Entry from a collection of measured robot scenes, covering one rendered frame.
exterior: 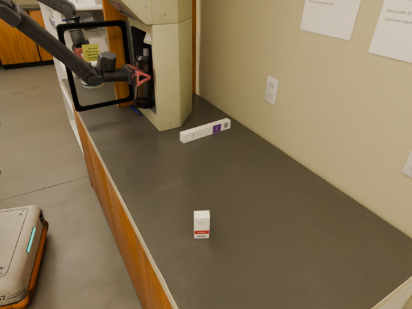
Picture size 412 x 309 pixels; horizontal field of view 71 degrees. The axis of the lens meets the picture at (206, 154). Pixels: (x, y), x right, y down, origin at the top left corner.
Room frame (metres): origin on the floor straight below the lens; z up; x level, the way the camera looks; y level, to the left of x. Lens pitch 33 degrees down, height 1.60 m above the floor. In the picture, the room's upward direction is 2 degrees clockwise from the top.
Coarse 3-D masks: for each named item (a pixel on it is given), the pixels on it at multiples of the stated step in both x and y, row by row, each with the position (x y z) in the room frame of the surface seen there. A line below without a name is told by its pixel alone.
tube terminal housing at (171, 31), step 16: (160, 0) 1.24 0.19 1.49; (176, 0) 1.27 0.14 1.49; (160, 16) 1.23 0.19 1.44; (176, 16) 1.27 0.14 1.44; (160, 32) 1.23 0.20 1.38; (176, 32) 1.27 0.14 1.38; (160, 48) 1.23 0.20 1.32; (176, 48) 1.27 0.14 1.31; (160, 64) 1.23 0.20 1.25; (176, 64) 1.27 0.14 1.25; (160, 80) 1.23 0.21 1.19; (176, 80) 1.27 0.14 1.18; (160, 96) 1.22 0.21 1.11; (176, 96) 1.26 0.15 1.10; (144, 112) 1.39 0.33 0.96; (160, 112) 1.22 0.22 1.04; (176, 112) 1.26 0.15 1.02; (160, 128) 1.22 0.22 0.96
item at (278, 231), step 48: (192, 96) 1.68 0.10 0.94; (96, 144) 1.08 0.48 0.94; (144, 144) 1.09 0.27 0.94; (192, 144) 1.11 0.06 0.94; (240, 144) 1.12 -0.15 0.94; (144, 192) 0.77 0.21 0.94; (192, 192) 0.78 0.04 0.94; (240, 192) 0.79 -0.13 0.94; (288, 192) 0.80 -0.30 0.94; (336, 192) 0.81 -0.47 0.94; (144, 240) 0.56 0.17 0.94; (192, 240) 0.57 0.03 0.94; (240, 240) 0.57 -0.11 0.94; (288, 240) 0.58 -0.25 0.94; (336, 240) 0.58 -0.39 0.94; (384, 240) 0.59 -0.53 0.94; (192, 288) 0.42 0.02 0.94; (240, 288) 0.42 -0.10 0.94; (288, 288) 0.43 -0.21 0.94; (336, 288) 0.43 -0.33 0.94; (384, 288) 0.43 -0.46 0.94
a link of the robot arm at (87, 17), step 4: (64, 4) 1.41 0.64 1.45; (64, 8) 1.41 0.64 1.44; (68, 8) 1.42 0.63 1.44; (64, 12) 1.41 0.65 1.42; (68, 12) 1.41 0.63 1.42; (68, 16) 1.41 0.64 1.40; (72, 16) 1.42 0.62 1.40; (76, 16) 1.43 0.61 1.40; (80, 16) 1.44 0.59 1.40; (84, 16) 1.45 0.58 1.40; (88, 16) 1.45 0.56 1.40; (92, 16) 1.46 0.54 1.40; (84, 20) 1.44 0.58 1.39; (88, 20) 1.44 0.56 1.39; (92, 20) 1.45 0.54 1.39
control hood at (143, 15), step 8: (112, 0) 1.31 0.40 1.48; (120, 0) 1.17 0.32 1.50; (128, 0) 1.17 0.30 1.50; (136, 0) 1.19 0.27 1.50; (144, 0) 1.20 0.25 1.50; (128, 8) 1.18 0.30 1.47; (136, 8) 1.19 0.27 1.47; (144, 8) 1.20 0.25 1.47; (136, 16) 1.20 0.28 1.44; (144, 16) 1.20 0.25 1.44
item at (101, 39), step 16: (64, 32) 1.31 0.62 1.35; (80, 32) 1.35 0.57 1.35; (96, 32) 1.39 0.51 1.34; (112, 32) 1.43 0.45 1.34; (80, 48) 1.34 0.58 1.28; (96, 48) 1.38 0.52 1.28; (112, 48) 1.42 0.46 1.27; (80, 80) 1.32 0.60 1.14; (80, 96) 1.31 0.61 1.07; (96, 96) 1.36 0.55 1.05; (112, 96) 1.40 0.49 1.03
